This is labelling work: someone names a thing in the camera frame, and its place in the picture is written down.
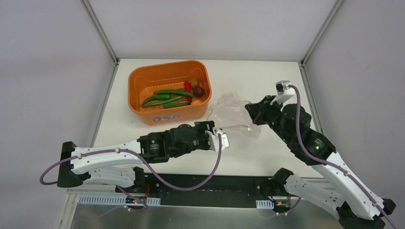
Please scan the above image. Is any short green chili pepper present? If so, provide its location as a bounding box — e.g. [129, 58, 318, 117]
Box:
[163, 103, 190, 109]

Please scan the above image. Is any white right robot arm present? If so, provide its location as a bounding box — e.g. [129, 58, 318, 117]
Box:
[245, 96, 396, 229]

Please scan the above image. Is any clear zip top bag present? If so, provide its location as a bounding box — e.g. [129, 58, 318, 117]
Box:
[204, 92, 261, 139]

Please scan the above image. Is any yellow green round fruit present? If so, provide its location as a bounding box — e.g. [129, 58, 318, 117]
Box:
[189, 78, 200, 89]

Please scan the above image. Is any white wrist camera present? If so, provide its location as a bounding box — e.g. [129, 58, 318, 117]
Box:
[210, 129, 230, 152]
[270, 81, 295, 105]

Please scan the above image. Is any curved green chili pepper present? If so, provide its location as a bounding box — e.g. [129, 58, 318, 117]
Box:
[140, 94, 172, 107]

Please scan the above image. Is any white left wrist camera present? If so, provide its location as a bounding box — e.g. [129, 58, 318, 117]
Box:
[210, 129, 230, 152]

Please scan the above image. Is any orange plastic basket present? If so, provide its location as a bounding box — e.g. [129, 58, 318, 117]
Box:
[128, 60, 212, 125]

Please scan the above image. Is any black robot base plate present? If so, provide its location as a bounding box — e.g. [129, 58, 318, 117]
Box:
[123, 173, 288, 208]

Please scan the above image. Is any red chili pepper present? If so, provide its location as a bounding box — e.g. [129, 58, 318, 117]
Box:
[184, 80, 192, 104]

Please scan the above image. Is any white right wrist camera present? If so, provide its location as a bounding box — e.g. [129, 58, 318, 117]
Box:
[270, 81, 295, 105]

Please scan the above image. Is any orange peach fruit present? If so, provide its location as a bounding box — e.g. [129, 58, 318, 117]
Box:
[191, 100, 202, 105]

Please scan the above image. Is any white cable duct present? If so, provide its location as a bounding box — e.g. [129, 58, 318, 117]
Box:
[256, 200, 275, 209]
[78, 194, 160, 207]

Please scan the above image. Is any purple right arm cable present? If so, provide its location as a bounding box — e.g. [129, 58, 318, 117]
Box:
[286, 84, 398, 229]

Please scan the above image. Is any thin green chili pepper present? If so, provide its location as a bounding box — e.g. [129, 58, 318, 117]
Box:
[142, 96, 181, 108]

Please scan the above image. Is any left white cable duct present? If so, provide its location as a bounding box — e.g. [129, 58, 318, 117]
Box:
[78, 194, 160, 207]

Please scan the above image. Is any long green chili pepper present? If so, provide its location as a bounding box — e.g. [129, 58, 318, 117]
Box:
[154, 89, 194, 98]

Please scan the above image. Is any right white cable duct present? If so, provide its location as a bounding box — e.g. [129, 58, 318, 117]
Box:
[256, 200, 275, 209]

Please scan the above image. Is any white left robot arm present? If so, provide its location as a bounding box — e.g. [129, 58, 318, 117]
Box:
[56, 121, 229, 193]

